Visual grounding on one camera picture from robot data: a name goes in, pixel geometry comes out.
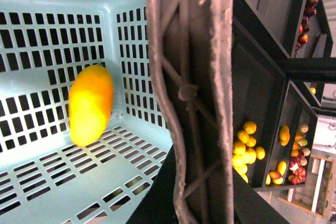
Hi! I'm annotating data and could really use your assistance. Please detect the yellow mango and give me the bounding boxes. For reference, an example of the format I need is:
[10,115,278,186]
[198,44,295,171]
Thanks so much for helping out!
[69,65,114,146]

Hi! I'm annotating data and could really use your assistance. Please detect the brown basket handle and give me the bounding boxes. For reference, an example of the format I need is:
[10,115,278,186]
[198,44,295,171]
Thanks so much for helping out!
[146,0,234,223]

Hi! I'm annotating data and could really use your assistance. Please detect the light blue plastic basket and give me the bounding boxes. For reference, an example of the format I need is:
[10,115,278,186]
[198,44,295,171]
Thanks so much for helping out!
[1,0,172,223]

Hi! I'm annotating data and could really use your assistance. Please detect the black produce display shelf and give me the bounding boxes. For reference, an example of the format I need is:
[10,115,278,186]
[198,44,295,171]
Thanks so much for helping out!
[129,0,335,223]

